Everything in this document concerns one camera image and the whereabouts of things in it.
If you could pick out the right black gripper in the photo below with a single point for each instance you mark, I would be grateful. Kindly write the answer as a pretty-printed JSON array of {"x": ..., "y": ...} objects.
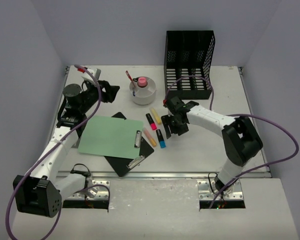
[{"x": 166, "y": 119}]

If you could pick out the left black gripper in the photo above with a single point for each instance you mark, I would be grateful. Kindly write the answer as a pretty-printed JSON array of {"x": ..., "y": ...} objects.
[{"x": 103, "y": 89}]

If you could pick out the yellow highlighter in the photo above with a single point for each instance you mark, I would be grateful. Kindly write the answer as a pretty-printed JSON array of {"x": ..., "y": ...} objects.
[{"x": 156, "y": 116}]

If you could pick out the black pink highlighter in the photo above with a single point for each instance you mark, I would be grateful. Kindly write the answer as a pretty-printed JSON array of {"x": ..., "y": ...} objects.
[{"x": 151, "y": 121}]

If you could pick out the black blue highlighter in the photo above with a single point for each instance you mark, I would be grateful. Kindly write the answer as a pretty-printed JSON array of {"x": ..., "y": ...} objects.
[{"x": 160, "y": 138}]

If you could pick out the pale orange highlighter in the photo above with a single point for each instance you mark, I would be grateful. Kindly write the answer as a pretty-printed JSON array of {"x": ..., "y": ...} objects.
[{"x": 149, "y": 137}]

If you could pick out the green clipboard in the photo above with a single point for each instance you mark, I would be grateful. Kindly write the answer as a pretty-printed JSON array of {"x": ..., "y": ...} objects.
[{"x": 110, "y": 137}]

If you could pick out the pink capped glue stick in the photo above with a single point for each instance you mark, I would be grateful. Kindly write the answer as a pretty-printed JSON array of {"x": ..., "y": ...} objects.
[{"x": 142, "y": 82}]

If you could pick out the red pen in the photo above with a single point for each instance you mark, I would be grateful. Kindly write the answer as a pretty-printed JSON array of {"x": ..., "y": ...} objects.
[{"x": 134, "y": 83}]

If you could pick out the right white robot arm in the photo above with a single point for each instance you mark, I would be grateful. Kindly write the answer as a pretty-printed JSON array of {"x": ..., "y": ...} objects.
[{"x": 240, "y": 138}]

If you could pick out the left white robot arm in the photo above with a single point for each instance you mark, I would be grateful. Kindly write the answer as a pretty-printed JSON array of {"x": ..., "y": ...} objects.
[{"x": 39, "y": 192}]

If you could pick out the white round desk organizer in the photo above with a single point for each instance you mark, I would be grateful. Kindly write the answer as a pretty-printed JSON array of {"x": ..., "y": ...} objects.
[{"x": 143, "y": 95}]

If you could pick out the black mesh file organizer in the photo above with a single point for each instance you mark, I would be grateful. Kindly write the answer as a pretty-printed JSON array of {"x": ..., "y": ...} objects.
[{"x": 187, "y": 63}]

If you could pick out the black clipboard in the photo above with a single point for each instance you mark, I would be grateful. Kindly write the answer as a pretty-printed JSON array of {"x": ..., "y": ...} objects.
[{"x": 130, "y": 147}]

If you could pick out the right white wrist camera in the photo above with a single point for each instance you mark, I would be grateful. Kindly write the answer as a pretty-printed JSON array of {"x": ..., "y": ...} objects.
[{"x": 166, "y": 103}]

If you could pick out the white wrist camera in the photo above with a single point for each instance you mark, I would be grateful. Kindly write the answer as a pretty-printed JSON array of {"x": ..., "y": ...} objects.
[
  {"x": 93, "y": 71},
  {"x": 166, "y": 103}
]

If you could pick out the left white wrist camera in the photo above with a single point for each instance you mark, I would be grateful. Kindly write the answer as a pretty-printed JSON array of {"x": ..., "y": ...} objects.
[{"x": 93, "y": 71}]

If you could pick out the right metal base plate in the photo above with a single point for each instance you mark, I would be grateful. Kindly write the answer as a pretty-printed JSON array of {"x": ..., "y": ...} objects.
[{"x": 207, "y": 191}]

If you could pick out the metal base plate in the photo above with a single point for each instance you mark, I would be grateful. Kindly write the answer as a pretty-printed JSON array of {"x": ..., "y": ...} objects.
[
  {"x": 207, "y": 191},
  {"x": 98, "y": 191}
]

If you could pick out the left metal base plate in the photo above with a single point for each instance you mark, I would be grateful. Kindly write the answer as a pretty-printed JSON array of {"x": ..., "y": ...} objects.
[{"x": 98, "y": 191}]

